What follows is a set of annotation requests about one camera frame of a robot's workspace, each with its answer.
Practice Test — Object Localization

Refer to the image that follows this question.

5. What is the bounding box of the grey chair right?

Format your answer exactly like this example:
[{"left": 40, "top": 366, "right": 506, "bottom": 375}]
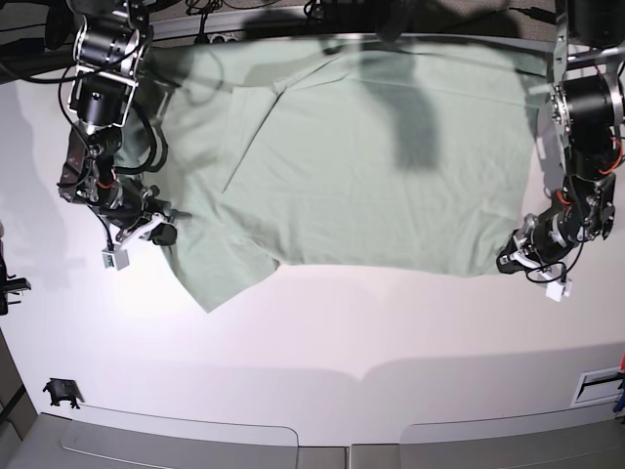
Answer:
[{"left": 351, "top": 403, "right": 625, "bottom": 469}]

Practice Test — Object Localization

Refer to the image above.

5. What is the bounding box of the grey chair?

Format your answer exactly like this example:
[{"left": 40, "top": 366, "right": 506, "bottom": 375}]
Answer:
[
  {"left": 6, "top": 414, "right": 348, "bottom": 468},
  {"left": 351, "top": 403, "right": 625, "bottom": 469}
]

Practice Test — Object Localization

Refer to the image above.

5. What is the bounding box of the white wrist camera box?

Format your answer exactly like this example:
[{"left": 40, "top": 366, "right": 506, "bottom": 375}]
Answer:
[
  {"left": 102, "top": 247, "right": 130, "bottom": 271},
  {"left": 545, "top": 279, "right": 573, "bottom": 302}
]

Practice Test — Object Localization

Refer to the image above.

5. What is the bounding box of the black table clamp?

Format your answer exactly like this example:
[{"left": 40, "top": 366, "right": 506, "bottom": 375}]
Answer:
[{"left": 43, "top": 378, "right": 84, "bottom": 409}]

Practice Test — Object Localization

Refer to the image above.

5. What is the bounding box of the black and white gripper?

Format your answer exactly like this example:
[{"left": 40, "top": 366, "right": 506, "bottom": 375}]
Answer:
[
  {"left": 111, "top": 185, "right": 191, "bottom": 246},
  {"left": 496, "top": 214, "right": 571, "bottom": 283}
]

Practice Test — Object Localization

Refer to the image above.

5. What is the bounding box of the black power adapter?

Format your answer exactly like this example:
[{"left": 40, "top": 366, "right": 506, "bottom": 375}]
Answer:
[{"left": 522, "top": 7, "right": 557, "bottom": 24}]

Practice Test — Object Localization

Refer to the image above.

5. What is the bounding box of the grey chair left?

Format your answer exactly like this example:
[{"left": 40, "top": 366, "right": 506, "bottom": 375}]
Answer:
[{"left": 6, "top": 414, "right": 348, "bottom": 468}]

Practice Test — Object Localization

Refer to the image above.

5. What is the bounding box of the light green T-shirt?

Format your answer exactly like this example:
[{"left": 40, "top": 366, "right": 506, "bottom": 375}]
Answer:
[{"left": 138, "top": 40, "right": 547, "bottom": 312}]

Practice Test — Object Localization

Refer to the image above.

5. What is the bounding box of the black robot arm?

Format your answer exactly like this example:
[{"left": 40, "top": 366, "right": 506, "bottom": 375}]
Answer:
[
  {"left": 58, "top": 1, "right": 178, "bottom": 247},
  {"left": 496, "top": 1, "right": 624, "bottom": 283}
]

